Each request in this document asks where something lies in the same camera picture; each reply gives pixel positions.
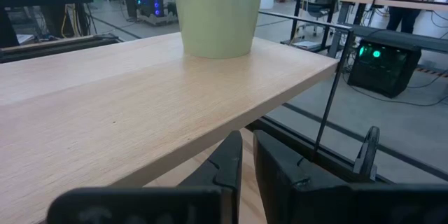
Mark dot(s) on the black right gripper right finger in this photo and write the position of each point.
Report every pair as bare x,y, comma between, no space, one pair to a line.
315,203

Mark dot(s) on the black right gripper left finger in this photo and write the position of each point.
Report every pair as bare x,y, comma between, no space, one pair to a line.
196,203

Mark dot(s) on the pale mug with white inside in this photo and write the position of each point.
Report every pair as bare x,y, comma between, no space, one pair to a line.
218,14

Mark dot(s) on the black computer tower green lights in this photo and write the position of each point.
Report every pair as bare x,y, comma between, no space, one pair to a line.
381,66

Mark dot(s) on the orange black hazard tape strip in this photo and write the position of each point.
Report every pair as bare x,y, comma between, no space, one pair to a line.
434,71

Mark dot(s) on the black office chair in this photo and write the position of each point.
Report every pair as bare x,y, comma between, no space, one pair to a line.
316,17

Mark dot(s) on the black computer tower purple lights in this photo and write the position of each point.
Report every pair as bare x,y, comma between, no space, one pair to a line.
152,5

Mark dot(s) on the person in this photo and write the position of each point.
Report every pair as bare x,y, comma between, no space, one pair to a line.
406,14

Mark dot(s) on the wooden top work table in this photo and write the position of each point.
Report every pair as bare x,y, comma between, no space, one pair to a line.
392,1

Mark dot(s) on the wooden shelf with black frame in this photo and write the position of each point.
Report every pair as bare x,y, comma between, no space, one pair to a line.
140,112

